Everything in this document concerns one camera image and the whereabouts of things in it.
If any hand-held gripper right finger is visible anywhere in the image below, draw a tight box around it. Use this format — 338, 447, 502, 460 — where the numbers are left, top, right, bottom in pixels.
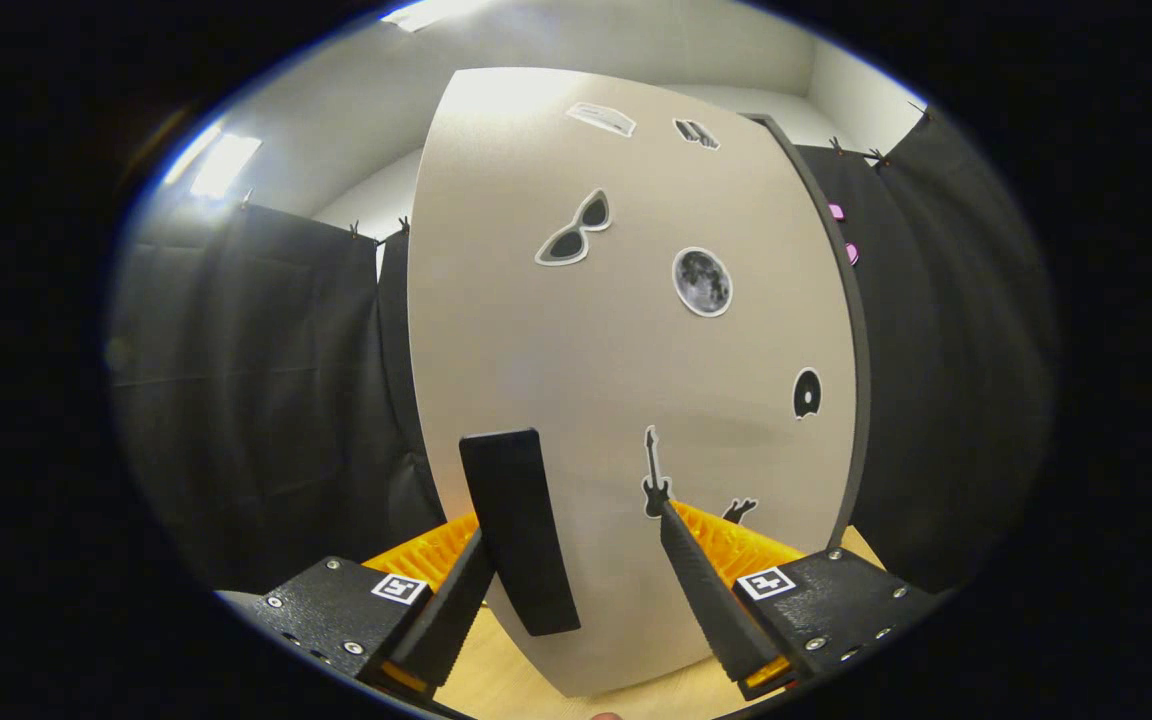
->
658, 498, 940, 701

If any beige shoe cabinet door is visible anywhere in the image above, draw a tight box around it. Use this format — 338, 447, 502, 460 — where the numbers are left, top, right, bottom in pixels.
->
406, 67, 859, 698

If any black cabinet door handle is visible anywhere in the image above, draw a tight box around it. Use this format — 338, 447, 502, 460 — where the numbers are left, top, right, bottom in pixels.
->
458, 428, 582, 638

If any black backdrop cloth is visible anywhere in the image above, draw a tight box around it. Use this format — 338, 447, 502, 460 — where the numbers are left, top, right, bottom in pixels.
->
111, 100, 1057, 601

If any dark grey shoe cabinet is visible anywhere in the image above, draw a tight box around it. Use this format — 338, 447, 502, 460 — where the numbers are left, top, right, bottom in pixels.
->
741, 112, 874, 549

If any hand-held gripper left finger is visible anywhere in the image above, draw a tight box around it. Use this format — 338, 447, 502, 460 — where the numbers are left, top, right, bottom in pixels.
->
216, 512, 497, 701

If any long ceiling light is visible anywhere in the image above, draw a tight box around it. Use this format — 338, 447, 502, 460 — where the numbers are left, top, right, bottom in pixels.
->
381, 0, 497, 33

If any small ceiling light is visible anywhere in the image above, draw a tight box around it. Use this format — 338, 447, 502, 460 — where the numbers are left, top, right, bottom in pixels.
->
161, 120, 264, 201

